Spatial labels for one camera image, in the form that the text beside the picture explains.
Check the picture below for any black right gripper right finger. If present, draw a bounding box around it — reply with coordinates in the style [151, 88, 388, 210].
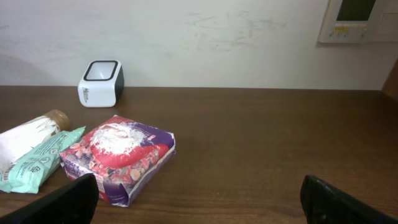
[300, 175, 397, 224]

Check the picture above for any red purple snack package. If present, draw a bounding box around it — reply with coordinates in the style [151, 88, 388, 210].
[60, 115, 175, 207]

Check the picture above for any white tube brown cap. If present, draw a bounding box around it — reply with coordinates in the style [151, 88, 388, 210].
[1, 110, 70, 172]

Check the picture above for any mint green wipes packet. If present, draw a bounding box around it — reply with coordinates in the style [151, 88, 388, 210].
[1, 126, 85, 194]

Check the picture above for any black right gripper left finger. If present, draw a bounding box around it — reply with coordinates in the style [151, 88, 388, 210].
[1, 174, 99, 224]

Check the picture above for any beige wall control panel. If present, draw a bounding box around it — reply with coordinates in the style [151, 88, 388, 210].
[318, 0, 397, 44]

